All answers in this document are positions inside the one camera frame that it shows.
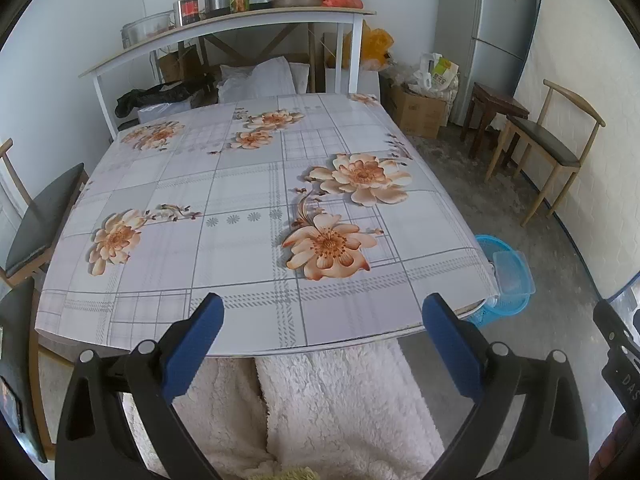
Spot person's right hand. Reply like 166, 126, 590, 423
590, 412, 631, 480

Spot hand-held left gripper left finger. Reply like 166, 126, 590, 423
54, 293, 226, 480

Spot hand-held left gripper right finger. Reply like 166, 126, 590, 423
421, 292, 591, 480

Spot jar with red label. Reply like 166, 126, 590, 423
175, 0, 202, 27

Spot wooden chair with dark seat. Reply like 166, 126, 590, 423
0, 137, 91, 291
484, 79, 607, 228

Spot blue plastic mesh basket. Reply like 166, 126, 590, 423
467, 234, 532, 328

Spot white pillow bag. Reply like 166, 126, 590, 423
216, 56, 311, 106

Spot dark wooden stool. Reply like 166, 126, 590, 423
460, 82, 531, 158

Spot floral tablecloth table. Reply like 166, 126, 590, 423
34, 92, 501, 358

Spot glass pot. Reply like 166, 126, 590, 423
120, 14, 176, 50

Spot white plastic bags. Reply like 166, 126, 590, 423
400, 52, 461, 106

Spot clear plastic container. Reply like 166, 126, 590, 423
492, 251, 537, 298

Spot yellow plastic bag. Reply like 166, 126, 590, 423
359, 20, 396, 72

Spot black plastic bag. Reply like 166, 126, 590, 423
114, 77, 221, 120

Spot white mattress with blue edge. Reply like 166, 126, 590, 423
512, 0, 640, 301

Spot grey refrigerator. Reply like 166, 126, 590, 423
432, 0, 538, 126

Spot brown cardboard box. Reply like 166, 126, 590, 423
157, 45, 203, 83
389, 82, 448, 140

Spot white shelf table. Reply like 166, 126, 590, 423
77, 7, 378, 143

